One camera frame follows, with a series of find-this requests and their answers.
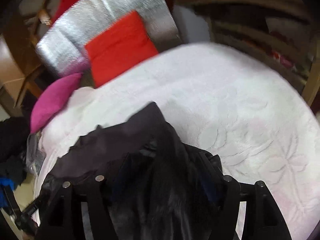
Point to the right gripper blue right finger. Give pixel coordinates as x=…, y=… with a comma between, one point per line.
x=210, y=171

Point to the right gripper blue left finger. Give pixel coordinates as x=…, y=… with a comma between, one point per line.
x=127, y=180

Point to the black quilted jacket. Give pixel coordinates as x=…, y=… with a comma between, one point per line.
x=139, y=182

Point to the black clothes pile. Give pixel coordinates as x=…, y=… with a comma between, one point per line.
x=14, y=135

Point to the grey folded garment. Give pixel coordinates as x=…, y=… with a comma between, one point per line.
x=34, y=157

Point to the white pink bed blanket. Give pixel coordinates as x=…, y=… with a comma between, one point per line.
x=220, y=100

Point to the magenta pillow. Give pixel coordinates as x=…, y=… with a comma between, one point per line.
x=53, y=100

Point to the red pillow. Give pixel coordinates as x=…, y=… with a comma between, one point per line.
x=119, y=48

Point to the silver foil insulation panel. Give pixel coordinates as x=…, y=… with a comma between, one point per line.
x=62, y=50

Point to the wooden side table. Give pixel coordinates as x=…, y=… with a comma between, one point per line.
x=284, y=34

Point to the brown wooden pillar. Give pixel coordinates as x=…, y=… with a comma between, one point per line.
x=22, y=71

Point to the wooden stair railing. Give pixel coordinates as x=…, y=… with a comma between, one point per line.
x=38, y=16

